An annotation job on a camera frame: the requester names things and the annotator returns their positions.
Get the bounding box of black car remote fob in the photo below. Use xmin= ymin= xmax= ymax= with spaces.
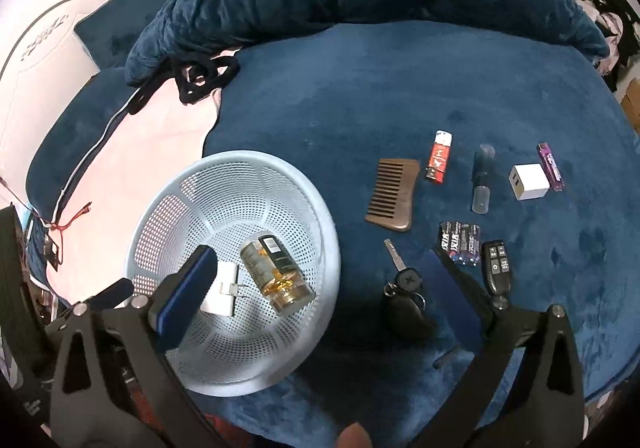
xmin=480 ymin=240 xmax=512 ymax=310

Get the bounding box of black key with fob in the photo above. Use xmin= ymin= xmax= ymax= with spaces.
xmin=383 ymin=239 xmax=426 ymax=322

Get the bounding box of pack of blue batteries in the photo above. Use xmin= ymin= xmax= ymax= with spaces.
xmin=438 ymin=220 xmax=480 ymax=266

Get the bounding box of brown wooden comb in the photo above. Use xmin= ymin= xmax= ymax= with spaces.
xmin=366 ymin=159 xmax=420 ymax=232

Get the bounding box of white usb charger cube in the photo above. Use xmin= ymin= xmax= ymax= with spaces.
xmin=509 ymin=163 xmax=550 ymax=201

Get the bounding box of grey spray bottle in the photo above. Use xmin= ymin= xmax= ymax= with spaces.
xmin=471 ymin=144 xmax=496 ymax=215

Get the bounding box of purple lighter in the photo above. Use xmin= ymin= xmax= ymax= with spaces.
xmin=537 ymin=142 xmax=565 ymax=192

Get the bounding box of red white lighter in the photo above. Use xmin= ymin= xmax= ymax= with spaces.
xmin=425 ymin=130 xmax=452 ymax=184

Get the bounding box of white charger in basket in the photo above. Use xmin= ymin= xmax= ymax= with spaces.
xmin=200 ymin=262 xmax=246 ymax=318

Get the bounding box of amber perfume bottle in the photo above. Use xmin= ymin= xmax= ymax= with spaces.
xmin=240 ymin=234 xmax=316 ymax=317

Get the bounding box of light blue plastic basket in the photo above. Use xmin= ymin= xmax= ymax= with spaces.
xmin=127 ymin=150 xmax=341 ymax=397

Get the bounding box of cardboard box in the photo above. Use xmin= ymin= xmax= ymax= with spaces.
xmin=620 ymin=78 xmax=640 ymax=134

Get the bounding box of white pillow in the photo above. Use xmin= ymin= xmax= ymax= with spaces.
xmin=1 ymin=0 xmax=108 ymax=205

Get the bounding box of pile of clothes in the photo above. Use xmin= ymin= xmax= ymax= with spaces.
xmin=576 ymin=0 xmax=639 ymax=93

